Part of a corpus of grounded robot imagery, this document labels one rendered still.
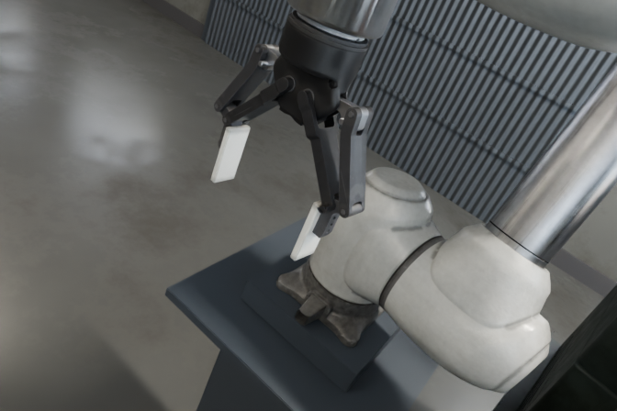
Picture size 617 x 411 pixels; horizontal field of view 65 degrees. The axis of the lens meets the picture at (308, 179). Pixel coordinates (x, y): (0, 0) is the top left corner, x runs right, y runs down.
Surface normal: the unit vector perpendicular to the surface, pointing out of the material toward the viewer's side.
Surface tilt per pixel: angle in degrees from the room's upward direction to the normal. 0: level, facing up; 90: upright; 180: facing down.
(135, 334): 0
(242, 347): 0
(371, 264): 87
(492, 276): 66
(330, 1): 90
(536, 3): 138
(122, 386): 0
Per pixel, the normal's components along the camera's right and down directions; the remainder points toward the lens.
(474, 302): -0.43, -0.14
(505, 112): -0.57, 0.23
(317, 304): 0.27, -0.77
